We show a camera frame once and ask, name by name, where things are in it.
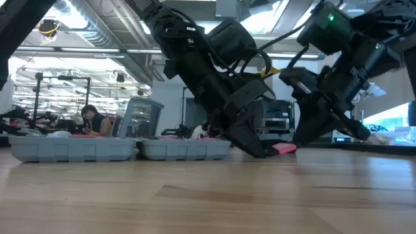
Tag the person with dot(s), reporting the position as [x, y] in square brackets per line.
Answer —
[200, 131]
[97, 122]

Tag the black gantry frame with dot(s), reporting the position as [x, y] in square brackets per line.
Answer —
[182, 107]
[38, 97]

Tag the long ceiling light bar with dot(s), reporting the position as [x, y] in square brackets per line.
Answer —
[91, 50]

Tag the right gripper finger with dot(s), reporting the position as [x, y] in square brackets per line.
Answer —
[321, 123]
[304, 123]

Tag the light grey mesh office chair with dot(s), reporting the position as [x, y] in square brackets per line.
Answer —
[143, 118]

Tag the small black desk robot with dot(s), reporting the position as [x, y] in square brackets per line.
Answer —
[175, 132]

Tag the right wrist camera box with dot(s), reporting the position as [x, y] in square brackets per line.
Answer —
[325, 29]

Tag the black metal table frame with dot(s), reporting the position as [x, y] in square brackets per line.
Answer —
[373, 148]

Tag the grey ceiling box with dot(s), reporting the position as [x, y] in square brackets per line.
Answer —
[226, 8]

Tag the grey plastic tool case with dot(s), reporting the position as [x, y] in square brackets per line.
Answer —
[81, 149]

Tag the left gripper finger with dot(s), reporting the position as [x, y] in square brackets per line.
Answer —
[248, 139]

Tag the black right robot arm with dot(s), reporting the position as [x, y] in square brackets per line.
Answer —
[367, 58]

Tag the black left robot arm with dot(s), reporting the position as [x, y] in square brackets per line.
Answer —
[195, 65]

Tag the red and black utility knife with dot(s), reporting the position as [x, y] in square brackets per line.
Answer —
[284, 148]

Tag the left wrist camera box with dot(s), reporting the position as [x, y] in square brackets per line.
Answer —
[232, 40]

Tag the dark equipment rack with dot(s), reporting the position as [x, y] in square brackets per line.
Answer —
[276, 120]

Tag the black ceiling-mounted device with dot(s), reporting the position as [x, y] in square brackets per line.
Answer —
[48, 26]

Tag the white multi-head floor lamp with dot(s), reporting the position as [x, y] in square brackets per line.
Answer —
[373, 91]

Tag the silver spiral air duct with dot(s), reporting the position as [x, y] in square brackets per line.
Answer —
[97, 32]

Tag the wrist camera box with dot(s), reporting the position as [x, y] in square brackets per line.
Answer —
[232, 40]
[325, 29]

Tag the black background robot arm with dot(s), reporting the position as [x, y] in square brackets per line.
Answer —
[19, 125]

